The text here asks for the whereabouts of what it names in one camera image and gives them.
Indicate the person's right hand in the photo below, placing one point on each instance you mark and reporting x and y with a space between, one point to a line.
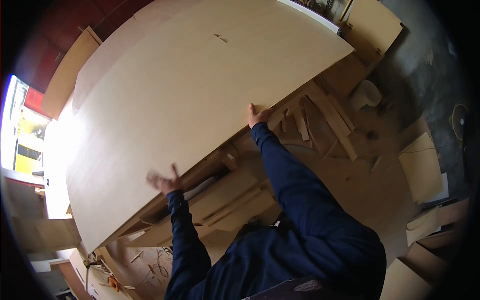
258 117

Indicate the person's left hand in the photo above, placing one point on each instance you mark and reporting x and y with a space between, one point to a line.
167 184

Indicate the person's left thumb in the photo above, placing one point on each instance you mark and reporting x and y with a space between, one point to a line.
175 171

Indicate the person's right fingers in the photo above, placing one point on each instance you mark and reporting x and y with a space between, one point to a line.
268 113

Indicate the person's left fingers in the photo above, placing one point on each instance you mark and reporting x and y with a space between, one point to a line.
153 178

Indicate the person's right thumb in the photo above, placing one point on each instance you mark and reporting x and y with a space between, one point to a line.
252 110

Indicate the large pale plywood sheet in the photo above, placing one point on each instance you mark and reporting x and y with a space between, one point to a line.
195 108

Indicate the pile of wood offcuts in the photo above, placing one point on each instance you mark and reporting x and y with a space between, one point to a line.
322 116

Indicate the white plastic bucket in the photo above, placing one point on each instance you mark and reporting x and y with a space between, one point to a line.
365 94

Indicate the orange hand tool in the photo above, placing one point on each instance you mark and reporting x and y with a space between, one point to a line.
113 283

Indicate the yellow machine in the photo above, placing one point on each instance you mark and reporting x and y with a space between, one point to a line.
30 144

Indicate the plywood sheet underneath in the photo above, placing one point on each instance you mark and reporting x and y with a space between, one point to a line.
108 56

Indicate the leaning brown wooden board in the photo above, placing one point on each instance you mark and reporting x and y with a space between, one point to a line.
69 73

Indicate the notched plywood panel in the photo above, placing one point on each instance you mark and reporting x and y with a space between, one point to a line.
371 24

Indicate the person's body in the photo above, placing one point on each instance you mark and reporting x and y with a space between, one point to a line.
285 258

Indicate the tan plywood panel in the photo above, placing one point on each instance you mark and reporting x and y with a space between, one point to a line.
420 167

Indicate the round yellow fan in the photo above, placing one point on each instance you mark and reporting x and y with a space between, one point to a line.
459 120

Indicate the stack of plywood boxes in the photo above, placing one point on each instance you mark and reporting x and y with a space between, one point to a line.
423 251

